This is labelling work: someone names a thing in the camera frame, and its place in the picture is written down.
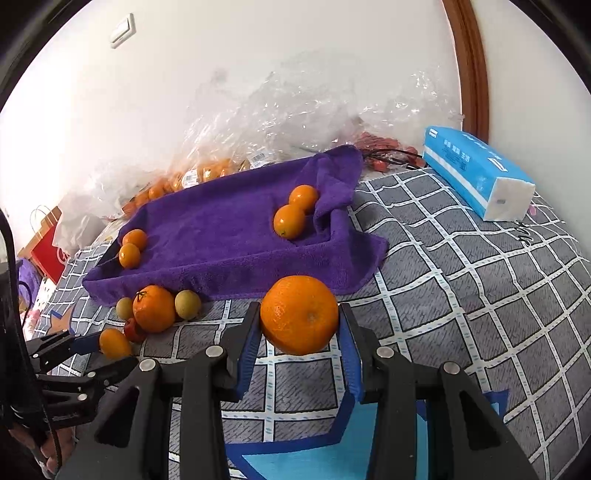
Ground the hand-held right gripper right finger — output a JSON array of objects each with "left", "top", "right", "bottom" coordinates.
[{"left": 339, "top": 302, "right": 541, "bottom": 480}]

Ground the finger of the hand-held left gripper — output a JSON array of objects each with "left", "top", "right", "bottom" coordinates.
[
  {"left": 25, "top": 331, "right": 105, "bottom": 370},
  {"left": 37, "top": 356, "right": 139, "bottom": 393}
]

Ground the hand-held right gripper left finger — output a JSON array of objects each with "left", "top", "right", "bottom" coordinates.
[{"left": 55, "top": 301, "right": 262, "bottom": 480}]

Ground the small orange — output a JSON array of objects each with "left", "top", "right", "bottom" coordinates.
[
  {"left": 289, "top": 185, "right": 320, "bottom": 214},
  {"left": 99, "top": 328, "right": 133, "bottom": 360},
  {"left": 273, "top": 204, "right": 307, "bottom": 240},
  {"left": 119, "top": 243, "right": 141, "bottom": 270},
  {"left": 122, "top": 229, "right": 148, "bottom": 251}
]

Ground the large orange with green stem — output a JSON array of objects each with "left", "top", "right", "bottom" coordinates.
[{"left": 132, "top": 285, "right": 177, "bottom": 334}]

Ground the purple towel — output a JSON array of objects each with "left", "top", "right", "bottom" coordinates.
[{"left": 82, "top": 144, "right": 389, "bottom": 306}]

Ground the person's left hand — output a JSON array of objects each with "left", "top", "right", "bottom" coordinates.
[{"left": 8, "top": 425, "right": 78, "bottom": 477}]

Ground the small red tomato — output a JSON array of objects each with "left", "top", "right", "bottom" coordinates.
[{"left": 123, "top": 318, "right": 147, "bottom": 343}]

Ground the white dotted cloth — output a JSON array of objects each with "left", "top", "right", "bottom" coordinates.
[{"left": 25, "top": 277, "right": 61, "bottom": 324}]

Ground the purple fluffy cloth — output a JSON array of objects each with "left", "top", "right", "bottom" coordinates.
[{"left": 16, "top": 258, "right": 40, "bottom": 301}]

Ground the white plastic bag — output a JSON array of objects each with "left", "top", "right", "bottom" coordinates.
[{"left": 52, "top": 191, "right": 121, "bottom": 252}]

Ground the grey checked blanket with stars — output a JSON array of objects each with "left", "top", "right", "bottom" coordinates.
[{"left": 28, "top": 166, "right": 591, "bottom": 480}]

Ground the clear plastic bag of oranges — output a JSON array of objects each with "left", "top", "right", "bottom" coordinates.
[{"left": 88, "top": 157, "right": 185, "bottom": 217}]

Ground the clear bag with golden contents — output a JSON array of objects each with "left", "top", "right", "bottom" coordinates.
[{"left": 231, "top": 152, "right": 278, "bottom": 172}]

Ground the pile of red cherry tomatoes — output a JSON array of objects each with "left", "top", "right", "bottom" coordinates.
[{"left": 353, "top": 131, "right": 426, "bottom": 172}]

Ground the blue tissue pack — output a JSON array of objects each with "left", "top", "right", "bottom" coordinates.
[{"left": 422, "top": 126, "right": 537, "bottom": 221}]

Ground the large crumpled clear plastic bag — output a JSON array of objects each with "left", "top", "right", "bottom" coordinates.
[{"left": 277, "top": 51, "right": 462, "bottom": 171}]

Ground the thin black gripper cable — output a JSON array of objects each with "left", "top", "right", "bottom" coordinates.
[{"left": 17, "top": 277, "right": 63, "bottom": 478}]

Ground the brown wooden door frame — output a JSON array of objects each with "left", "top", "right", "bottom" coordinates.
[{"left": 442, "top": 0, "right": 490, "bottom": 139}]

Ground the white light switch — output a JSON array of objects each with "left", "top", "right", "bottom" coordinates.
[{"left": 109, "top": 13, "right": 138, "bottom": 49}]

